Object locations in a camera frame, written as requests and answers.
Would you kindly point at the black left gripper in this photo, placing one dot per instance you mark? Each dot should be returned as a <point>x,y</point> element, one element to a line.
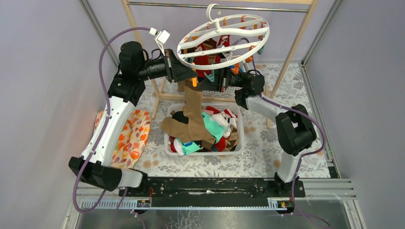
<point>170,66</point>

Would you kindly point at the mint green sock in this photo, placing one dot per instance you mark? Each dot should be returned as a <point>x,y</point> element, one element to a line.
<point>216,132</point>

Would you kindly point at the rim orange clip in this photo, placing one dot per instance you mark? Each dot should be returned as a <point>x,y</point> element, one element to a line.
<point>194,82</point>

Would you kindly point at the argyle beige green sock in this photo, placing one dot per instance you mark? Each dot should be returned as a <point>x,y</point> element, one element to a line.
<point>232,141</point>

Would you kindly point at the red hanging sock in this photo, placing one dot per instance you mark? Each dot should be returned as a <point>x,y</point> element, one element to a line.
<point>207,45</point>

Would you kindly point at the red sock in basket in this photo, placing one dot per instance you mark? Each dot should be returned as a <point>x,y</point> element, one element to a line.
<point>209,110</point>

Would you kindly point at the white round clip hanger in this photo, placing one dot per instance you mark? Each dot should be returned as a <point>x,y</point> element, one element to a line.
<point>236,48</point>

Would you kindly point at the metal hanging rod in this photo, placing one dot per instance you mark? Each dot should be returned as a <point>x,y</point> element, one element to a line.
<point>194,6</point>

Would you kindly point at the white front laundry basket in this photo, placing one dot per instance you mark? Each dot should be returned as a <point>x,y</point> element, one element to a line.
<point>176,111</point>

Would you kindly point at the white sock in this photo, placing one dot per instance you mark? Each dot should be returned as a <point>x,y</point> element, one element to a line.
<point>226,119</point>

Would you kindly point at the orange floral cloth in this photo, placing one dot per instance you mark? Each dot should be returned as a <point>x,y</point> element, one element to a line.
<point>132,140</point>

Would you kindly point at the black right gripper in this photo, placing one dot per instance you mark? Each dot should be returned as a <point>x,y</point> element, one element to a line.
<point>226,82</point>

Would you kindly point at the wooden rack frame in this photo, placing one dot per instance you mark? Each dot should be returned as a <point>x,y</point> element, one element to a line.
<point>284,63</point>

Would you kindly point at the teal clip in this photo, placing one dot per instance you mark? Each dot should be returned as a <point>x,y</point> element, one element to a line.
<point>261,50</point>
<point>210,76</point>

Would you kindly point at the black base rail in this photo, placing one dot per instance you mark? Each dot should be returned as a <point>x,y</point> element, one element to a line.
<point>214,192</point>

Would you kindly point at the tan ribbed sock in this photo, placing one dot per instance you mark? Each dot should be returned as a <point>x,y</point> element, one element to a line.
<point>184,86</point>

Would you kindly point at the inner teal clip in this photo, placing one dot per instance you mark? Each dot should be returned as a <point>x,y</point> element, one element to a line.
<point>210,76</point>

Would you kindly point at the white perforated back basket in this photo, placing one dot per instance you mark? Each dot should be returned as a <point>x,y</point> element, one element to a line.
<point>247,80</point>

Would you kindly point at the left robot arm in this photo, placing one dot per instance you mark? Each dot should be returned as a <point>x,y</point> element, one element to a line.
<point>94,167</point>

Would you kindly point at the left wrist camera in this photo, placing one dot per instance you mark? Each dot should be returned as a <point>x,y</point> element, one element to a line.
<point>160,37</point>

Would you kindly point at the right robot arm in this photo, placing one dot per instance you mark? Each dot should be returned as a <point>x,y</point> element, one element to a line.
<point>295,129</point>

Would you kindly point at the upper orange clip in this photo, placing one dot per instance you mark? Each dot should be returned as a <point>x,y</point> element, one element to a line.
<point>242,21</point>

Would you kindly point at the right teal clip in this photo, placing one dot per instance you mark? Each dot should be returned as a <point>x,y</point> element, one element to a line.
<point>261,50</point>

